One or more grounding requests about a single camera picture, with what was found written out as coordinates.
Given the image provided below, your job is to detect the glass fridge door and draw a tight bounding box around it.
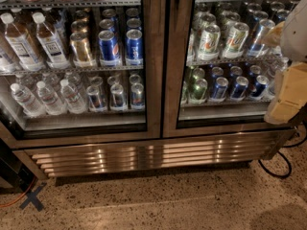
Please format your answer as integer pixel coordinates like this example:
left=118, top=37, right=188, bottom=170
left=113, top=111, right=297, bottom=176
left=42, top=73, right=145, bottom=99
left=163, top=0, right=300, bottom=137
left=0, top=0, right=165, bottom=150

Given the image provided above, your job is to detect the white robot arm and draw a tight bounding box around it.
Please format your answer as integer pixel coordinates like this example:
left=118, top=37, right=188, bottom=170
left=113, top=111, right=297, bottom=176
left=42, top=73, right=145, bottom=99
left=263, top=0, right=307, bottom=125

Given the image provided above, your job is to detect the stainless steel display fridge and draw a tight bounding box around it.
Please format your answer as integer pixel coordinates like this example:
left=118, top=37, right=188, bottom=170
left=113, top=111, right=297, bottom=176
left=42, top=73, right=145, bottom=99
left=1, top=0, right=304, bottom=179

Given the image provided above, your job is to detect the blue can lower right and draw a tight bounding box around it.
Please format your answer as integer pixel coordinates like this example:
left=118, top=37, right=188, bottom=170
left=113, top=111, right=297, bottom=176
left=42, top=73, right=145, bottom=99
left=248, top=75, right=269, bottom=99

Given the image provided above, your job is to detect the silver blue can upper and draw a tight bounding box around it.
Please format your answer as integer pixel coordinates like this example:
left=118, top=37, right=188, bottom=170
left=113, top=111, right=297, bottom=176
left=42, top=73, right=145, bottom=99
left=247, top=18, right=275, bottom=58

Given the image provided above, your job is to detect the blue can lower middle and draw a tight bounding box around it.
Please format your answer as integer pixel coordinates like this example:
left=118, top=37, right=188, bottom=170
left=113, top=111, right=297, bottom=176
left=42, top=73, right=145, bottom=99
left=229, top=76, right=248, bottom=99

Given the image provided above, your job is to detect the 7up can right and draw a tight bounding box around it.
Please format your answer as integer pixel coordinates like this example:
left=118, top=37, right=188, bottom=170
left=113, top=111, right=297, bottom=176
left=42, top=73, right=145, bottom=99
left=222, top=22, right=249, bottom=58

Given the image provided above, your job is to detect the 7up can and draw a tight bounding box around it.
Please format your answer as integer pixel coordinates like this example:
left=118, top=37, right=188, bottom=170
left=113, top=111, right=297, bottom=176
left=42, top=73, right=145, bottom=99
left=222, top=22, right=249, bottom=58
left=198, top=24, right=221, bottom=60

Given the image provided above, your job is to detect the blue can lower left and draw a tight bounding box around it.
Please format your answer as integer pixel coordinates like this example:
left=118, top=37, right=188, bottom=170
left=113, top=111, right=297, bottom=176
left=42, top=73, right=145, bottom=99
left=209, top=77, right=228, bottom=102

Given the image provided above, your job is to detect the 7up can left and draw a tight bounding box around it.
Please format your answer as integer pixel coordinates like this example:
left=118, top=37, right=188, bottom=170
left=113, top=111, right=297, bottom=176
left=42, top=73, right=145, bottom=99
left=198, top=24, right=221, bottom=60

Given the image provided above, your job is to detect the green soda can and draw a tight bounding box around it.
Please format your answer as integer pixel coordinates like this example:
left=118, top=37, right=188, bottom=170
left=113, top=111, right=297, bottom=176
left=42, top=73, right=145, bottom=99
left=189, top=79, right=207, bottom=104

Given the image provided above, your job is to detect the silver energy can right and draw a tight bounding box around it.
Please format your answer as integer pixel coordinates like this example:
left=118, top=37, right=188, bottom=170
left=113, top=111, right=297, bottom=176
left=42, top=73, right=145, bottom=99
left=130, top=83, right=145, bottom=109

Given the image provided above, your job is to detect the silver energy can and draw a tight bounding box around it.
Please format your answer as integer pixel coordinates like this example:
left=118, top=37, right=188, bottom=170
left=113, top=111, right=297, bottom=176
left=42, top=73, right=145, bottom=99
left=130, top=83, right=145, bottom=109
left=110, top=83, right=128, bottom=111
left=86, top=85, right=107, bottom=112

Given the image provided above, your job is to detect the blue Pepsi can right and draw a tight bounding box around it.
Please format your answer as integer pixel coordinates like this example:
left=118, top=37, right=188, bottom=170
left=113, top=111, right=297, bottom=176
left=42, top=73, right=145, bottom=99
left=126, top=29, right=143, bottom=65

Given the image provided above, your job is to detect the blue pepsi can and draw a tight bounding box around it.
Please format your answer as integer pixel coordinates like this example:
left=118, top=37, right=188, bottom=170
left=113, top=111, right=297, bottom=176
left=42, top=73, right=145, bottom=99
left=98, top=30, right=121, bottom=66
left=126, top=29, right=143, bottom=65

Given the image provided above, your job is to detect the silver energy can middle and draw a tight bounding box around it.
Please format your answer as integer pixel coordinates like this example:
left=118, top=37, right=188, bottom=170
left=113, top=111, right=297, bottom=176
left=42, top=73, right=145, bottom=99
left=110, top=83, right=128, bottom=111

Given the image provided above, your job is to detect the blue Pepsi can left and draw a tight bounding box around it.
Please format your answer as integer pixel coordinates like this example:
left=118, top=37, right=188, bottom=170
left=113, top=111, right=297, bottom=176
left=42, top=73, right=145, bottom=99
left=98, top=30, right=121, bottom=66

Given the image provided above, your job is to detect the silver energy can left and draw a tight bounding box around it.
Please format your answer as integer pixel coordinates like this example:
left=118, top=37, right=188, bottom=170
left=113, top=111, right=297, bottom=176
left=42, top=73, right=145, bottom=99
left=86, top=85, right=107, bottom=112

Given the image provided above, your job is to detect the gold soda can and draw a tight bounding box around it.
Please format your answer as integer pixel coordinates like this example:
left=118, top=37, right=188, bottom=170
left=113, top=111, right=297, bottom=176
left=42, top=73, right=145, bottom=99
left=70, top=32, right=97, bottom=68

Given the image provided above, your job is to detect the water bottle right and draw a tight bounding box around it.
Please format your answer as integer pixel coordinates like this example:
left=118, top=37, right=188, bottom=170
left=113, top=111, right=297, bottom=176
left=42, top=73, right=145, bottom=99
left=60, top=79, right=87, bottom=114

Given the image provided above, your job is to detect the water bottle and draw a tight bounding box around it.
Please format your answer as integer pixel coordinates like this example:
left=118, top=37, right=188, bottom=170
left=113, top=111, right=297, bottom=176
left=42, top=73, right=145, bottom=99
left=11, top=83, right=46, bottom=117
left=60, top=79, right=87, bottom=114
left=36, top=81, right=67, bottom=115

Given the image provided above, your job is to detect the tea bottle white cap right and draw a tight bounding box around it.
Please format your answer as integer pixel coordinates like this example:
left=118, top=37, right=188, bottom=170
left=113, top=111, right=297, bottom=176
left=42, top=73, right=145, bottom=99
left=33, top=12, right=69, bottom=69

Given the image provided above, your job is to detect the tea bottle white cap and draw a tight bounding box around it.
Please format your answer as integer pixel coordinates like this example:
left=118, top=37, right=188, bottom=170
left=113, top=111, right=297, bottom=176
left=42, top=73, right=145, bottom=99
left=33, top=12, right=69, bottom=69
left=1, top=12, right=44, bottom=72

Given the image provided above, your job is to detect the water bottle middle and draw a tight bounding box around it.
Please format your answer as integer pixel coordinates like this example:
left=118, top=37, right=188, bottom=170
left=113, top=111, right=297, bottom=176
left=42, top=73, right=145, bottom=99
left=36, top=81, right=67, bottom=115

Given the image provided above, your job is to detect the water bottle left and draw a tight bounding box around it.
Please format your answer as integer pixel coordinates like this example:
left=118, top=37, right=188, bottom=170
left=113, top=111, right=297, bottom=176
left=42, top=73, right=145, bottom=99
left=11, top=83, right=46, bottom=117

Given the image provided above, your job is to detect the tea bottle white cap left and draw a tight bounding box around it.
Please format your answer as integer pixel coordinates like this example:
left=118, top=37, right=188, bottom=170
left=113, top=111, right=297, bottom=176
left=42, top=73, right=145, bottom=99
left=1, top=12, right=44, bottom=72

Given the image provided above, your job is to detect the blue tape cross mark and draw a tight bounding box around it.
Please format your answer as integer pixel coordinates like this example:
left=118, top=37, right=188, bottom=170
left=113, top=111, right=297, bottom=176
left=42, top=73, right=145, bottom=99
left=19, top=182, right=47, bottom=212

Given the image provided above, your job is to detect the black power cable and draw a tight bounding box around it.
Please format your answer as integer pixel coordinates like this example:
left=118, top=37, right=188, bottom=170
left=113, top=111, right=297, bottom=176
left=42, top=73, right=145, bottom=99
left=257, top=122, right=307, bottom=179

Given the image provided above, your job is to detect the orange extension cable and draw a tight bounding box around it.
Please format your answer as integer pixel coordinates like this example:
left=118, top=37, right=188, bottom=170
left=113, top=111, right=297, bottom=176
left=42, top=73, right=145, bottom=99
left=0, top=175, right=37, bottom=209

